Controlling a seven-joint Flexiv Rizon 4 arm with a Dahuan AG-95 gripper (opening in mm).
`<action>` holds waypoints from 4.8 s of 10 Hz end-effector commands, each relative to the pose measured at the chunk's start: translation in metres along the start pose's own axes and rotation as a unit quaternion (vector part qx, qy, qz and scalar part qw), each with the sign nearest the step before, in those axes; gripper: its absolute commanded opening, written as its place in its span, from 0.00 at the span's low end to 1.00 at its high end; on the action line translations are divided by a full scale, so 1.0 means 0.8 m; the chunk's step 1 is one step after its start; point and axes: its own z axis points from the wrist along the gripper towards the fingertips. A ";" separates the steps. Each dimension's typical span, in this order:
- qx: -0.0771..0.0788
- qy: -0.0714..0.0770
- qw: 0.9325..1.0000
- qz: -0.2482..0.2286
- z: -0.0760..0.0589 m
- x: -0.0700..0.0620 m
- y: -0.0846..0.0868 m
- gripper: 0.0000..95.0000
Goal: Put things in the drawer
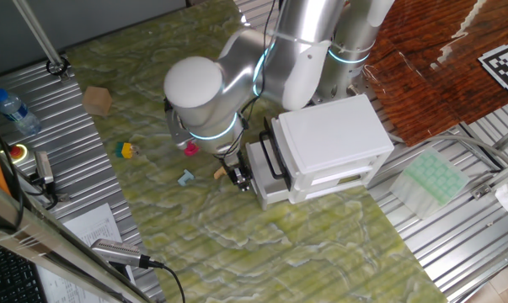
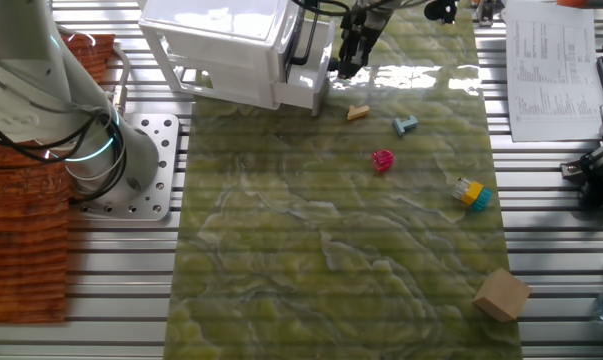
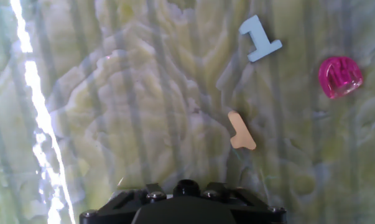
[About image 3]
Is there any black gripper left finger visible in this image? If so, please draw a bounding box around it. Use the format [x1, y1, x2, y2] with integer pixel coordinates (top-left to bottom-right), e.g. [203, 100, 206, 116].
[79, 182, 168, 224]

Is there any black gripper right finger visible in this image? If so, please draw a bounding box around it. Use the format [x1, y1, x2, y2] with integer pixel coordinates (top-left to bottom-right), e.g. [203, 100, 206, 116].
[201, 182, 287, 224]

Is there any black drawer knob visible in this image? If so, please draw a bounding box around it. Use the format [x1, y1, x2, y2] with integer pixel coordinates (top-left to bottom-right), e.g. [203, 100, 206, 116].
[173, 179, 201, 198]

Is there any tan wooden angled piece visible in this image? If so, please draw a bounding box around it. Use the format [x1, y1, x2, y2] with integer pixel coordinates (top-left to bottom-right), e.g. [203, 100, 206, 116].
[227, 110, 257, 151]

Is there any green marble pattern mat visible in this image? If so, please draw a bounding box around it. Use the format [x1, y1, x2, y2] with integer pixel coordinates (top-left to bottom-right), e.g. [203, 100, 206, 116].
[0, 0, 375, 224]

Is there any pink translucent plastic block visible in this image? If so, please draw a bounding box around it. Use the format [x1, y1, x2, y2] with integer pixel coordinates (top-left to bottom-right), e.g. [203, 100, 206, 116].
[318, 56, 364, 100]

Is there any light blue number one block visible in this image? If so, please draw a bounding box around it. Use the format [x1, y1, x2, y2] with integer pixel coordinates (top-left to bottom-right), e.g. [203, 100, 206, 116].
[238, 14, 283, 63]

